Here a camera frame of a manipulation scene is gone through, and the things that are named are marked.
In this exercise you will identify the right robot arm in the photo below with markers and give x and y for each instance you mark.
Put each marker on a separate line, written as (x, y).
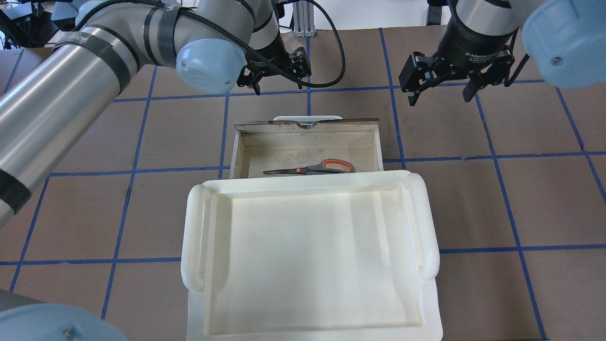
(564, 38)

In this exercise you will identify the wooden drawer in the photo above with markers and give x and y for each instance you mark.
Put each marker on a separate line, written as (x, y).
(265, 145)

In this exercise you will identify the grey orange scissors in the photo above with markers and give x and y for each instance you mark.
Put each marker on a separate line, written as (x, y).
(331, 165)

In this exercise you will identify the white plastic tray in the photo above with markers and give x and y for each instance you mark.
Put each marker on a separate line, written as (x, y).
(346, 257)

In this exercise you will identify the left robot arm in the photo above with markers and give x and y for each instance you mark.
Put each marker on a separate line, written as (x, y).
(214, 47)

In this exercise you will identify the white drawer handle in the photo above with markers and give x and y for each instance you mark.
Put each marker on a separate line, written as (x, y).
(306, 118)

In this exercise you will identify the aluminium frame post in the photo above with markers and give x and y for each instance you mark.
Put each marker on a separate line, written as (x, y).
(303, 15)

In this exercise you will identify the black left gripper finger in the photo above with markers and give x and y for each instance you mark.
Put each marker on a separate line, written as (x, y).
(300, 72)
(252, 82)

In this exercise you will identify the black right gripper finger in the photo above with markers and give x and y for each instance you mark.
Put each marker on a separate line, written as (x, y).
(415, 85)
(478, 81)

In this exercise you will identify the black electronics box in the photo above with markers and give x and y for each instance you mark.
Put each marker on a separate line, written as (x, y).
(36, 23)

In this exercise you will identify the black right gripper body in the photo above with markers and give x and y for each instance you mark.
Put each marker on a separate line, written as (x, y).
(473, 46)

